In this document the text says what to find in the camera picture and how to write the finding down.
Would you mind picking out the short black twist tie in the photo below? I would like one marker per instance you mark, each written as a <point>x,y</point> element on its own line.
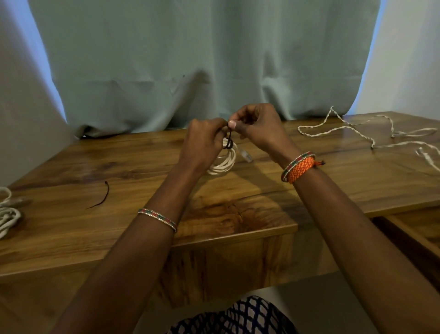
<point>106,196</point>

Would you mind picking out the person's left forearm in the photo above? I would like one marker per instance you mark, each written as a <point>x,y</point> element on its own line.
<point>117,268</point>

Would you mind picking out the silver beaded bangle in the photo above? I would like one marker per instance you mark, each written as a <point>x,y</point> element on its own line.
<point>158,217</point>

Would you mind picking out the person's left hand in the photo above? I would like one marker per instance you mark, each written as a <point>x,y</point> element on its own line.
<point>201,144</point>

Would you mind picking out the long black twist tie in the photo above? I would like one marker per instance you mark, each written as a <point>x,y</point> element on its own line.
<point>228,142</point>

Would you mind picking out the person's right hand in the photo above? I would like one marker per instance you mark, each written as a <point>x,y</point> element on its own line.
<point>266,129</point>

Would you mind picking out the wooden desk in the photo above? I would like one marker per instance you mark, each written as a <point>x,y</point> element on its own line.
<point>240,206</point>

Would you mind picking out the person's right forearm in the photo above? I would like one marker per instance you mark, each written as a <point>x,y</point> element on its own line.
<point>371,247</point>

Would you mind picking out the teal fabric curtain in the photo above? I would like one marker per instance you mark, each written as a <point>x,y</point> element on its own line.
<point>206,44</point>

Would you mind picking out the wooden drawer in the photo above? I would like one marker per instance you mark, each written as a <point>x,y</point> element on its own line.
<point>412,237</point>

